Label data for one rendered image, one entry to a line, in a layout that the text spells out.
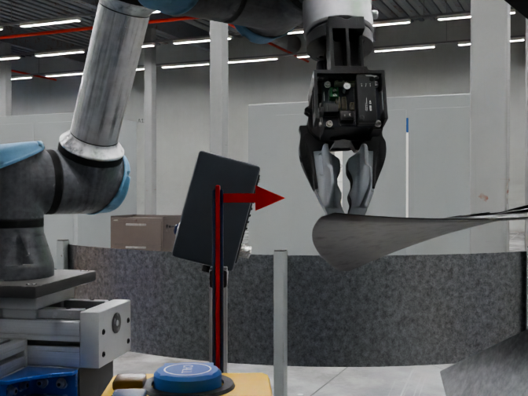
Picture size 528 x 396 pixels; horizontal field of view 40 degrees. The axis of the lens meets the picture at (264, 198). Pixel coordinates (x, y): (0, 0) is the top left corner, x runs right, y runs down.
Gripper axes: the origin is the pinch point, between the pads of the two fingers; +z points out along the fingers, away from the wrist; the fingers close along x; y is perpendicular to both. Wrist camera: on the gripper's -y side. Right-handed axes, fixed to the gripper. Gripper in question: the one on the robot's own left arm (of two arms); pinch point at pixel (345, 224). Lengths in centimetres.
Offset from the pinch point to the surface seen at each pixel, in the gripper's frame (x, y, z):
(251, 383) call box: -10.4, 26.5, 16.7
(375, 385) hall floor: 73, -378, 3
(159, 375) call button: -15.7, 28.1, 16.1
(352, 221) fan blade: -0.8, 9.2, 2.2
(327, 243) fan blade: -1.9, -0.2, 1.9
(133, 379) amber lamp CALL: -17.2, 27.7, 16.4
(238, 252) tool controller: -11, -53, -9
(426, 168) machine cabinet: 166, -558, -197
